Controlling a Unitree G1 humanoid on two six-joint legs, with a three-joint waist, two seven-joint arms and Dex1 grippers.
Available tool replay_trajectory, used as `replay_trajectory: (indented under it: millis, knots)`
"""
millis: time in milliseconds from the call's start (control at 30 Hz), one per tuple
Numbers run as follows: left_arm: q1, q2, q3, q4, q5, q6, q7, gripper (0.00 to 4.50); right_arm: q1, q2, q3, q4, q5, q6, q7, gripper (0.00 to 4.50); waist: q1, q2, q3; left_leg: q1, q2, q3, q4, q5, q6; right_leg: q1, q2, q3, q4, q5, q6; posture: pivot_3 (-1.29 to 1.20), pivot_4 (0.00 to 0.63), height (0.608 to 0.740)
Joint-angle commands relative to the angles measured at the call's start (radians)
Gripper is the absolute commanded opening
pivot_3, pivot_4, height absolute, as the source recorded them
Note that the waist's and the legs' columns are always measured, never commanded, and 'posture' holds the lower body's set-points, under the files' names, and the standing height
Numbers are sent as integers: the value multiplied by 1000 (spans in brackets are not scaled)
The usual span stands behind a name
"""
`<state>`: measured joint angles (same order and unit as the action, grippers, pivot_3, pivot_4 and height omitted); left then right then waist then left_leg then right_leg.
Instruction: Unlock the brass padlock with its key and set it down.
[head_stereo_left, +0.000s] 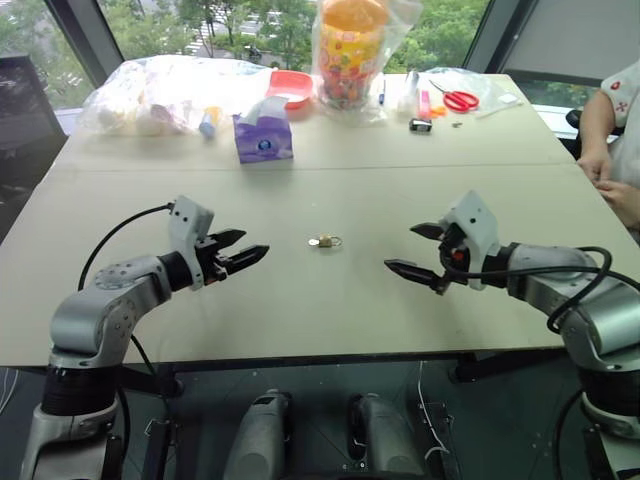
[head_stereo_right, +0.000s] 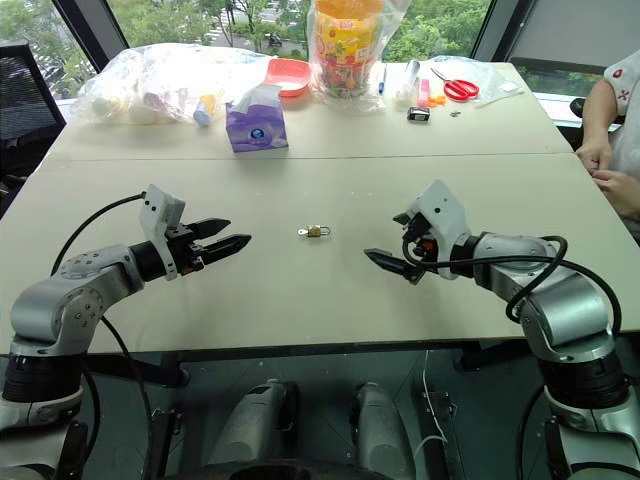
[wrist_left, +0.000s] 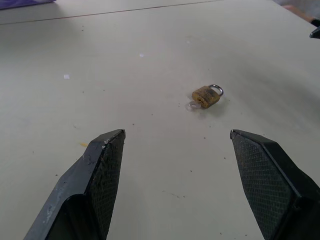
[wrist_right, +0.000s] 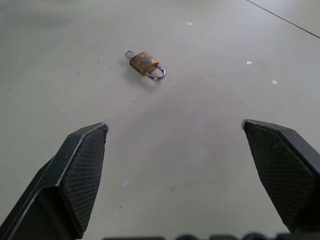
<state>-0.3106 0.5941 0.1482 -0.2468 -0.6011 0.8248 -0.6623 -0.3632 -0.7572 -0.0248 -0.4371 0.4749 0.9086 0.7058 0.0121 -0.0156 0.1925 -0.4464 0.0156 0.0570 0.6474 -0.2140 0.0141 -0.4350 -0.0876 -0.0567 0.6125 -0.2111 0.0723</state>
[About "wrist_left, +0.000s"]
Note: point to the bare person hand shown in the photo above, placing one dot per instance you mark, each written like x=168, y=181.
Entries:
x=300, y=12

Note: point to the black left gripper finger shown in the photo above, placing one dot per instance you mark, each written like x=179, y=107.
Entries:
x=82, y=190
x=270, y=185

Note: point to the white paper scrap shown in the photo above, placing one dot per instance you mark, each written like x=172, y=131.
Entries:
x=66, y=76

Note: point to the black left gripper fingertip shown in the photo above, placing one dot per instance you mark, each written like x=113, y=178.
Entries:
x=316, y=33

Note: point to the silver key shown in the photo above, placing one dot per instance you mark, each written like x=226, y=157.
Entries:
x=192, y=106

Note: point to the purple sheet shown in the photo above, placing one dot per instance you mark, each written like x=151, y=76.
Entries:
x=22, y=3

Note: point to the brass padlock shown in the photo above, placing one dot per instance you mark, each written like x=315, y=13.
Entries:
x=207, y=96

